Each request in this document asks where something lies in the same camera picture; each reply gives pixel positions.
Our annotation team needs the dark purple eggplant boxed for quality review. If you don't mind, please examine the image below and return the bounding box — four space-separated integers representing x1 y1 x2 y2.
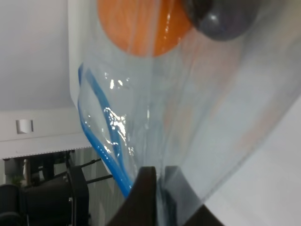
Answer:
182 0 261 41

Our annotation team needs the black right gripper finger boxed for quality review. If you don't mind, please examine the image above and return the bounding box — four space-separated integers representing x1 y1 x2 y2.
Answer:
162 166 223 226

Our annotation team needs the clear zip bag blue zipper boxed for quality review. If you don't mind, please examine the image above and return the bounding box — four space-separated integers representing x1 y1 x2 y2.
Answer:
78 0 301 226

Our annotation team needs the orange fruit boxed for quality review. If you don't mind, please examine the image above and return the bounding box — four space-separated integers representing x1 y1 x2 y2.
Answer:
97 0 192 57

